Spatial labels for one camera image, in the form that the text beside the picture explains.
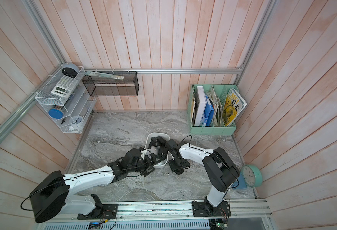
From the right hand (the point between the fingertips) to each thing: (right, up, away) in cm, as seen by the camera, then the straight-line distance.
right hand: (177, 167), depth 90 cm
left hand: (-11, +4, -11) cm, 16 cm away
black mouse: (-16, +15, +6) cm, 23 cm away
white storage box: (-9, +4, -6) cm, 12 cm away
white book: (+16, +40, +1) cm, 43 cm away
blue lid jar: (-68, +33, -14) cm, 77 cm away
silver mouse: (-15, +10, +1) cm, 18 cm away
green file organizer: (+38, +23, +12) cm, 46 cm away
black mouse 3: (+1, -1, -5) cm, 5 cm away
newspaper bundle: (+29, +31, +9) cm, 43 cm away
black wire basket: (-58, +56, +16) cm, 82 cm away
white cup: (-61, +29, -7) cm, 68 cm away
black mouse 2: (-9, +10, +1) cm, 13 cm away
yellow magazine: (+40, +42, +8) cm, 59 cm away
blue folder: (+21, +34, +5) cm, 40 cm away
